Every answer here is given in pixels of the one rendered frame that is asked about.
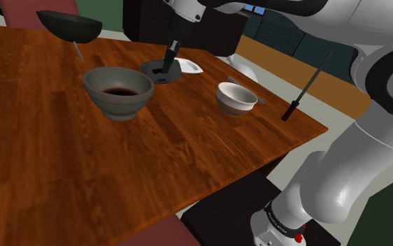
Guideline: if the dark cabinet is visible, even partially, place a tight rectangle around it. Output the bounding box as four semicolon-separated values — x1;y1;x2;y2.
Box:
122;0;249;58

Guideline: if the white plate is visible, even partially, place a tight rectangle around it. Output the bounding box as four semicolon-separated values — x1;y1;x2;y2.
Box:
175;57;205;75

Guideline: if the dark grey flat tray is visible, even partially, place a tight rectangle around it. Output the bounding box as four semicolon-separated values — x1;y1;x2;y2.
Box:
140;58;184;85

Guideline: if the white and brown bowl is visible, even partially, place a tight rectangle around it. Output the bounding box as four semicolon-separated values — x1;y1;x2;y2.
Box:
215;81;259;117

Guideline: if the grey bowl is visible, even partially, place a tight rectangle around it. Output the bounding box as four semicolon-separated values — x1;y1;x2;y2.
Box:
82;66;155;122

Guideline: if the black bowl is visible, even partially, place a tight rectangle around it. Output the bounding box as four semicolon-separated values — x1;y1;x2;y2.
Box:
36;10;103;45

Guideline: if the dark teal sofa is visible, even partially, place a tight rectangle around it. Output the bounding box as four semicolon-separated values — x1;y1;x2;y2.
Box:
243;6;359;85

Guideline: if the black honing rod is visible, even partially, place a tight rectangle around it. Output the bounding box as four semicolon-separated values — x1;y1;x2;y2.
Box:
281;50;334;122

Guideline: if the red chair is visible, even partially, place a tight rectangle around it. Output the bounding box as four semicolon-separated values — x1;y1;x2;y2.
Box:
117;213;202;246
0;0;80;32

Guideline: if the wooden table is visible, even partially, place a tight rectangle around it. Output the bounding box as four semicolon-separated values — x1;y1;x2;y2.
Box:
0;22;329;246

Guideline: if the dark robot stand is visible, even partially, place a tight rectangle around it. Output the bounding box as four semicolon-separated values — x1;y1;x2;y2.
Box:
180;169;342;246

